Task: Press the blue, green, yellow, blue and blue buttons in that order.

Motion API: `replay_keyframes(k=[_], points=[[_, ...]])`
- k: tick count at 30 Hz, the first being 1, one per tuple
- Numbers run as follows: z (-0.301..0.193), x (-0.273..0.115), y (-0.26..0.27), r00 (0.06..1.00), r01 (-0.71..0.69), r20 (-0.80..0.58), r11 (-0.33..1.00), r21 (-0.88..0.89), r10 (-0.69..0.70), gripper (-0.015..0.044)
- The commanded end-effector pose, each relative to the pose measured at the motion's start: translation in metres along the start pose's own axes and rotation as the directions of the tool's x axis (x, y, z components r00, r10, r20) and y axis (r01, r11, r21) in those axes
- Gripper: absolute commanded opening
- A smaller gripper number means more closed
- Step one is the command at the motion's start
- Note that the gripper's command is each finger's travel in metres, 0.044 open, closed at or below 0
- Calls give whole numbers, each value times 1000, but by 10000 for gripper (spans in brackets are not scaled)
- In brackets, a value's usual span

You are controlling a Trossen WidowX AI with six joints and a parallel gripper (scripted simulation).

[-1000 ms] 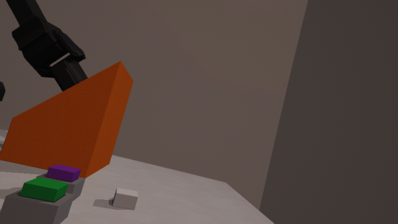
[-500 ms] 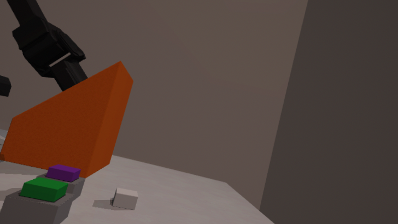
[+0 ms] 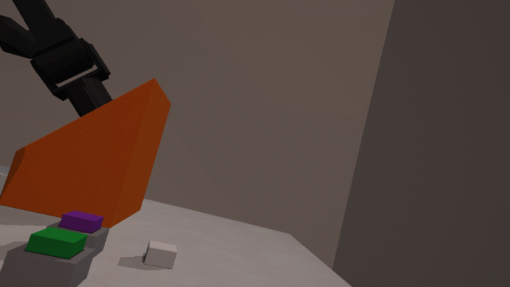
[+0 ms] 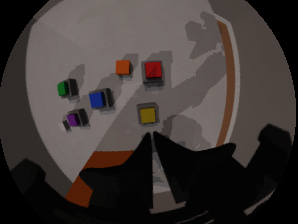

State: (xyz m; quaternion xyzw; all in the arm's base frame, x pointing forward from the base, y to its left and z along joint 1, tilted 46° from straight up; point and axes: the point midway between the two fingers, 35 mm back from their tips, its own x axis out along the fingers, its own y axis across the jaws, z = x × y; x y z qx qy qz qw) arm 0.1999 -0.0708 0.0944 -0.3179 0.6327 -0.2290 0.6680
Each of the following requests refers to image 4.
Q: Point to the yellow button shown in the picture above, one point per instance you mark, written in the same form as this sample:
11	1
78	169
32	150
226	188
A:
147	113

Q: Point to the blue button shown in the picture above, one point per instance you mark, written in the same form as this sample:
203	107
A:
100	99

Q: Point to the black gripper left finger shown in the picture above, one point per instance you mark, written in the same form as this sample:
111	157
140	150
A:
135	175

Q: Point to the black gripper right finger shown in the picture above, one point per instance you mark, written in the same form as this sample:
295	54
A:
182	165

